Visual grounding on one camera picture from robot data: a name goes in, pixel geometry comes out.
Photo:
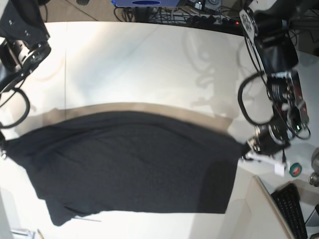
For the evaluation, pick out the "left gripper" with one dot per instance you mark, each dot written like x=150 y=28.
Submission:
x=270 y=138

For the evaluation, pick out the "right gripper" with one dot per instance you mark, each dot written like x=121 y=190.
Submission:
x=2 y=146

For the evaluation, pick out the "black t-shirt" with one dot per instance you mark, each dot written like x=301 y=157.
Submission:
x=127 y=161

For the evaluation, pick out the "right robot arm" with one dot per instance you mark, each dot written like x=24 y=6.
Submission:
x=23 y=47

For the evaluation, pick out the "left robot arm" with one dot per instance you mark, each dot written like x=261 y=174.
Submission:
x=266 y=25

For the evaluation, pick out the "green tape roll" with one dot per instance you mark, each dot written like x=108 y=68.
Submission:
x=295 y=170

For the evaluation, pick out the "metal cylinder stand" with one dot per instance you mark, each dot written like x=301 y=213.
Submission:
x=314 y=177

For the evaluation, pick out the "black keyboard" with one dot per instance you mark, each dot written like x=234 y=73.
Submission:
x=288 y=202

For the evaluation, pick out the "beige divider panel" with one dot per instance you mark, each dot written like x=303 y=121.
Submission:
x=266 y=221

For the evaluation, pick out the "pencil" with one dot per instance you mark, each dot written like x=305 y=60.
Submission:
x=40 y=234

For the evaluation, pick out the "black power strip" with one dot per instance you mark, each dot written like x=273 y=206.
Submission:
x=209 y=20

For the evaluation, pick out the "blue box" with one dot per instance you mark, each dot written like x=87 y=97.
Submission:
x=156 y=3

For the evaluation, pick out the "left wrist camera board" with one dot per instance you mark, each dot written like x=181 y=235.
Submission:
x=279 y=169

